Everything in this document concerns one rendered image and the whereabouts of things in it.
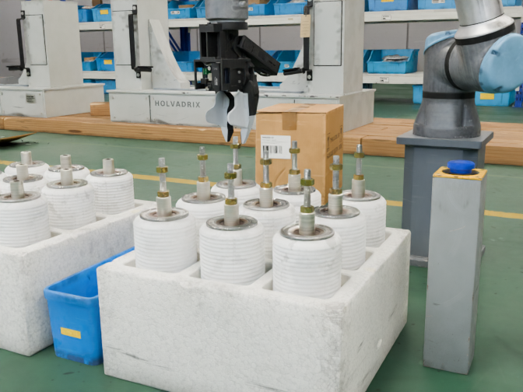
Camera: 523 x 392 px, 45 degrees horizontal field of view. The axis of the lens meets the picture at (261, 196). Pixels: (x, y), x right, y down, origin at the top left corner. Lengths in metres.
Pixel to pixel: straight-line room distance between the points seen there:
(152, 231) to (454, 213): 0.45
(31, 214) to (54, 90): 3.15
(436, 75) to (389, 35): 8.17
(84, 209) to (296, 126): 0.96
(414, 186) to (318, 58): 1.79
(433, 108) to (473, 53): 0.18
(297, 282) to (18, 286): 0.48
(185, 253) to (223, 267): 0.09
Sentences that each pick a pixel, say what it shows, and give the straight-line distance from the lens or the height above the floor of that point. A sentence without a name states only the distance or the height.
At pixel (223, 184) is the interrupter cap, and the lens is 1.16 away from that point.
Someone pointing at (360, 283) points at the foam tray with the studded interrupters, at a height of 0.18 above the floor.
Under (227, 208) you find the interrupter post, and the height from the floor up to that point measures 0.28.
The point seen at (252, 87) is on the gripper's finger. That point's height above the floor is 0.43.
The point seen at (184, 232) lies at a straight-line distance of 0.95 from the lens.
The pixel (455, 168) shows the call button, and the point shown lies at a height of 0.32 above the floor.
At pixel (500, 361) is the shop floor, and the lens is 1.12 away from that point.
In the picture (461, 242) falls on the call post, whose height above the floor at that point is 0.21.
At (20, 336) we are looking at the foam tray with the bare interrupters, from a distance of 1.15.
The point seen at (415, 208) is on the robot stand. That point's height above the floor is 0.14.
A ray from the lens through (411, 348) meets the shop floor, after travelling 1.13.
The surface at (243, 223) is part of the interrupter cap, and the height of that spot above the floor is 0.25.
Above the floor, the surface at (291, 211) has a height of 0.25.
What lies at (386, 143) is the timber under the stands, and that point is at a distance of 2.96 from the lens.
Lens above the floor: 0.50
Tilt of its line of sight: 13 degrees down
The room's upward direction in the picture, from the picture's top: 1 degrees counter-clockwise
